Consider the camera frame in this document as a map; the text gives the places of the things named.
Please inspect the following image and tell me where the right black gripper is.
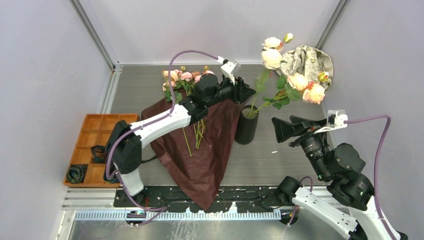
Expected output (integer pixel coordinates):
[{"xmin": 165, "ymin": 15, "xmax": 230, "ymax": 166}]
[{"xmin": 269, "ymin": 113, "xmax": 330, "ymax": 178}]

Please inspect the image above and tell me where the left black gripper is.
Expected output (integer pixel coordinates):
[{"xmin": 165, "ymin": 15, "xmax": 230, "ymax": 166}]
[{"xmin": 205, "ymin": 73, "xmax": 256, "ymax": 108}]

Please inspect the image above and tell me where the cream peach rose stem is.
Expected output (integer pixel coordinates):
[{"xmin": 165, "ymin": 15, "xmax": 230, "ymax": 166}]
[{"xmin": 251, "ymin": 33, "xmax": 328, "ymax": 112}]

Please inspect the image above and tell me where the pink rose stem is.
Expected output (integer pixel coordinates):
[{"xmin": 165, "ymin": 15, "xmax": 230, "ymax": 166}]
[{"xmin": 162, "ymin": 65, "xmax": 215, "ymax": 150}]

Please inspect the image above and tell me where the black gold-lettered ribbon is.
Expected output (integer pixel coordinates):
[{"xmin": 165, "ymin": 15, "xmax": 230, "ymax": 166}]
[{"xmin": 140, "ymin": 155, "xmax": 158, "ymax": 164}]

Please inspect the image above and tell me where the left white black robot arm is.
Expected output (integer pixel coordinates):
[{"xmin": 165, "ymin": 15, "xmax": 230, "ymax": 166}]
[{"xmin": 105, "ymin": 73, "xmax": 256, "ymax": 207}]

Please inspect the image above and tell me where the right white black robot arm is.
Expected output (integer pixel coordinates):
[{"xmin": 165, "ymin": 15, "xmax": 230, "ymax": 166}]
[{"xmin": 271, "ymin": 110, "xmax": 408, "ymax": 240}]

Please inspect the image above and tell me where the black cylindrical vase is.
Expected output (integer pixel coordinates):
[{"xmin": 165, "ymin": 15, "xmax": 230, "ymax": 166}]
[{"xmin": 234, "ymin": 104, "xmax": 259, "ymax": 145}]

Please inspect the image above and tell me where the cream patterned cloth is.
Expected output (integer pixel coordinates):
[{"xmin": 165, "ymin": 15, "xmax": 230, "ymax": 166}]
[{"xmin": 277, "ymin": 45, "xmax": 334, "ymax": 92}]

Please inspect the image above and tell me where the orange wooden compartment tray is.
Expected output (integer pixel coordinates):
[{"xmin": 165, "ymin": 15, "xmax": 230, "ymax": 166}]
[{"xmin": 63, "ymin": 113, "xmax": 140, "ymax": 188}]

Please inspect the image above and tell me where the rolled dark necktie upper-left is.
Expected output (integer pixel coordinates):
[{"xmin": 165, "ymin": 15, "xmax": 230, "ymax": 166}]
[{"xmin": 90, "ymin": 145, "xmax": 108, "ymax": 164}]

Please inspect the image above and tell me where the rolled green patterned necktie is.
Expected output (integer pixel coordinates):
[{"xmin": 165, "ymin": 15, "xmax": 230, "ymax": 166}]
[{"xmin": 65, "ymin": 164, "xmax": 88, "ymax": 184}]

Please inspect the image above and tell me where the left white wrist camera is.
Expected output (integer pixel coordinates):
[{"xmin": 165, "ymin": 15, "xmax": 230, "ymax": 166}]
[{"xmin": 217, "ymin": 56, "xmax": 241, "ymax": 85}]

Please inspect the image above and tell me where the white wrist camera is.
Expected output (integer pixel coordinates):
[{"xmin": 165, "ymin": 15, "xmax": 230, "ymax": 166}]
[
  {"xmin": 314, "ymin": 109, "xmax": 348, "ymax": 134},
  {"xmin": 217, "ymin": 56, "xmax": 241, "ymax": 85}
]

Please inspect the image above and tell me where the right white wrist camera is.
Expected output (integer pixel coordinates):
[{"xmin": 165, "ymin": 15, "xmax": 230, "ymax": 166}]
[{"xmin": 314, "ymin": 109, "xmax": 348, "ymax": 134}]

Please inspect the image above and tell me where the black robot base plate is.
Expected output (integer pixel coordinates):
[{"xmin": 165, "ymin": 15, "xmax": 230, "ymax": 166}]
[{"xmin": 132, "ymin": 185, "xmax": 294, "ymax": 214}]

